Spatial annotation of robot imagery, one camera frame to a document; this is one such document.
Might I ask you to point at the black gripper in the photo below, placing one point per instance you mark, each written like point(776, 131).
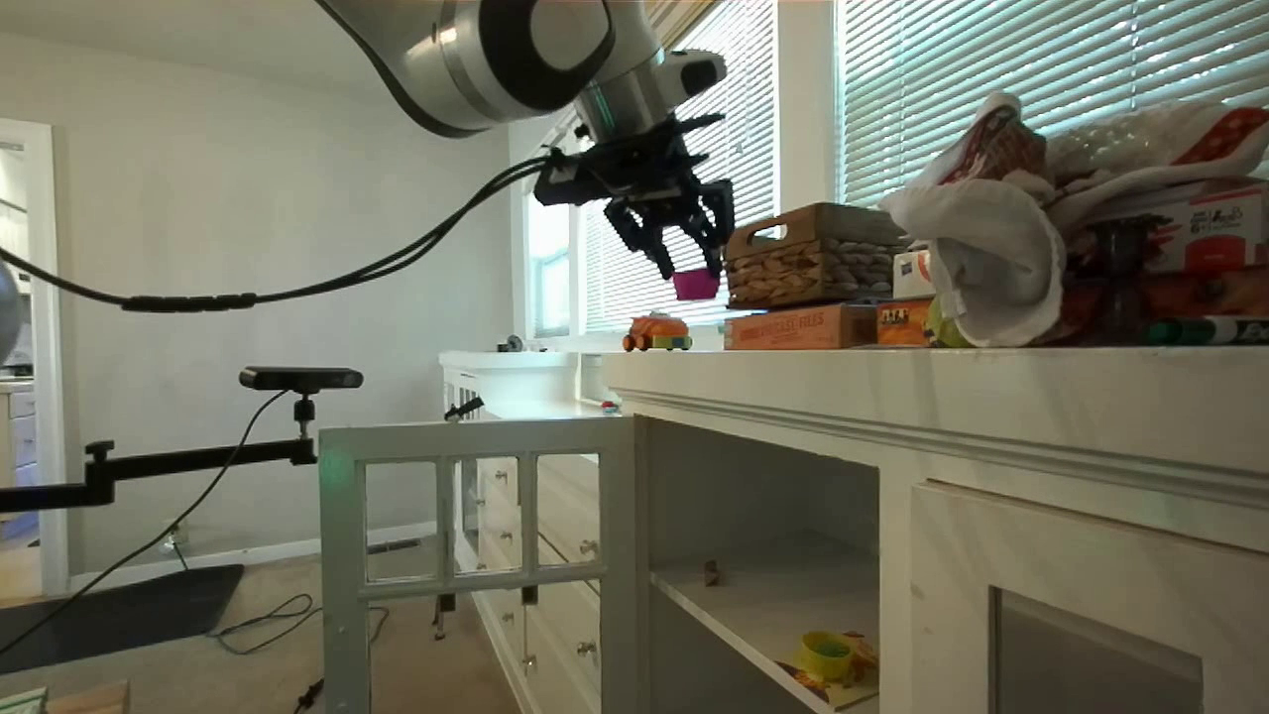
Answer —
point(656, 163)

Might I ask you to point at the small pink bowl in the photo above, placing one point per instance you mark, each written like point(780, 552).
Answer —
point(695, 285)

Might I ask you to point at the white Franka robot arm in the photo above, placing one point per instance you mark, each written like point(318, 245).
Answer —
point(501, 55)

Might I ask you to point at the white wooden cabinet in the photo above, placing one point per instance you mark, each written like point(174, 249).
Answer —
point(1032, 528)

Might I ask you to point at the brown wicker basket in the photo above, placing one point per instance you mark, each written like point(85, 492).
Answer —
point(809, 261)

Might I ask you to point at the reddish brown flat box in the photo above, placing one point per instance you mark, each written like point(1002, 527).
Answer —
point(800, 328)

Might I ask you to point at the small orange box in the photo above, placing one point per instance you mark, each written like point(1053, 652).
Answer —
point(907, 323)

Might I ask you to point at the white plastic bag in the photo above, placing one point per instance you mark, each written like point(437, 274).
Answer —
point(985, 261)

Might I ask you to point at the white window blinds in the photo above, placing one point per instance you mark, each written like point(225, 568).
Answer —
point(1044, 80)

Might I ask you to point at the yellow green toy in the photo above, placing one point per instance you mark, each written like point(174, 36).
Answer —
point(829, 658)

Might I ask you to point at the pile of colourful packages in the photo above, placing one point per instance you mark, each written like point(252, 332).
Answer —
point(1176, 245)

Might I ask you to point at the black tripod stand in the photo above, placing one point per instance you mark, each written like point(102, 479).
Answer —
point(144, 550)

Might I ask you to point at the black floor mat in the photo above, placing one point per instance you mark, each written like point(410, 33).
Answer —
point(120, 617)

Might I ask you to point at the black stereo camera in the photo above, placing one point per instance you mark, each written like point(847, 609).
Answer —
point(304, 380)

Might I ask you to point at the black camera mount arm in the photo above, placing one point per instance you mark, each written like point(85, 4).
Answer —
point(159, 466)

